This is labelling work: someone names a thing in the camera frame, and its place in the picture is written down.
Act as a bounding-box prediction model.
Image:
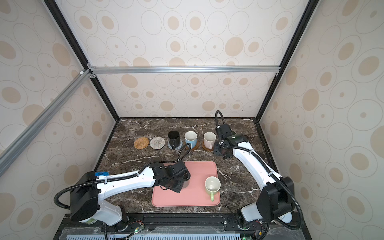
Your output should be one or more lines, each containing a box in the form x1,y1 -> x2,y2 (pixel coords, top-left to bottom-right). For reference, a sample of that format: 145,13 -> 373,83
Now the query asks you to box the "white pink mug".
203,132 -> 216,142

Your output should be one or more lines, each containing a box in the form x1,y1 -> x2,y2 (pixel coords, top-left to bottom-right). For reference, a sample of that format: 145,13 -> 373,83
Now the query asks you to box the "blue mug white inside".
184,131 -> 198,150

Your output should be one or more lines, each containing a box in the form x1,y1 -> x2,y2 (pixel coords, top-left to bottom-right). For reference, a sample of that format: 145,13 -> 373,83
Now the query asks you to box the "light grey woven coaster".
150,137 -> 166,150

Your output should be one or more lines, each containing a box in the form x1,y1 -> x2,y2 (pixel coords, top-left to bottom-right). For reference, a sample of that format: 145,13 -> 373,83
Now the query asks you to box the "light green mug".
205,177 -> 221,202

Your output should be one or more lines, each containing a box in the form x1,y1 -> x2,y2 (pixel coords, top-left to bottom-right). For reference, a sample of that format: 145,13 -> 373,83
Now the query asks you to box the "black mug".
168,131 -> 181,148

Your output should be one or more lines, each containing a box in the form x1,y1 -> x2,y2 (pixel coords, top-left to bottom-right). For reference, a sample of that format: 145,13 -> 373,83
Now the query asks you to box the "woven tan round coaster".
134,137 -> 150,150

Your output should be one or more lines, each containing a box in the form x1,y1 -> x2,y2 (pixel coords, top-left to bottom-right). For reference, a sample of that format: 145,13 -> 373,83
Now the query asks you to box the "grey mug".
182,180 -> 190,189

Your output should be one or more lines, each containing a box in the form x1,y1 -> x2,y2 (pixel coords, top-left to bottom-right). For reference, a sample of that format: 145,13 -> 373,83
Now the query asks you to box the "brown wooden coaster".
202,142 -> 216,152
185,141 -> 200,151

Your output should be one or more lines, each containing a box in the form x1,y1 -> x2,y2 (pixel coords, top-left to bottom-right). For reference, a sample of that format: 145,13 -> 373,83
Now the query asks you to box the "blue grey round coaster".
168,142 -> 183,151

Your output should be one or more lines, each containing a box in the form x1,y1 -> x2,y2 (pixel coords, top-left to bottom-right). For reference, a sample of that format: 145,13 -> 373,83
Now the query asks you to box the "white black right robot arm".
214,110 -> 305,231

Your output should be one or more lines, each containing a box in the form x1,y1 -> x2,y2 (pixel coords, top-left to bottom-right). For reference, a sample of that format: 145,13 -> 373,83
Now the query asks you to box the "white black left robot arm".
54,154 -> 191,226

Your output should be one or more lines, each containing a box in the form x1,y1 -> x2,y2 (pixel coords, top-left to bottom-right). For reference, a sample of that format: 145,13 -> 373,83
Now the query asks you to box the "pink rectangular tray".
152,161 -> 221,207

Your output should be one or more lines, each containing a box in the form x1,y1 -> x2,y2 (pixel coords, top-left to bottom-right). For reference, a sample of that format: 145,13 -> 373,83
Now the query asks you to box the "blue round tin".
95,172 -> 109,177

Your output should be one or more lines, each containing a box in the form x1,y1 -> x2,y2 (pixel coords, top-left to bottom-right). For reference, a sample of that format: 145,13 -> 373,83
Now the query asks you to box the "horizontal aluminium bar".
90,66 -> 281,74

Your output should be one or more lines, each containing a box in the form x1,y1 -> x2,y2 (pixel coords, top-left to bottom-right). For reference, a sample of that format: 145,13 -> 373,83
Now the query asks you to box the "diagonal aluminium bar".
1,69 -> 91,175

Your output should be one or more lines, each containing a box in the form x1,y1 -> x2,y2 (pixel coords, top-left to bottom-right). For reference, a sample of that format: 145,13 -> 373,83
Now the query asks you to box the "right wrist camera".
216,124 -> 236,142

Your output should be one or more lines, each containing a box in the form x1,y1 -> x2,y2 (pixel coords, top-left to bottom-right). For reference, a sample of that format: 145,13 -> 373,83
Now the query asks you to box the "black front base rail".
54,213 -> 305,240

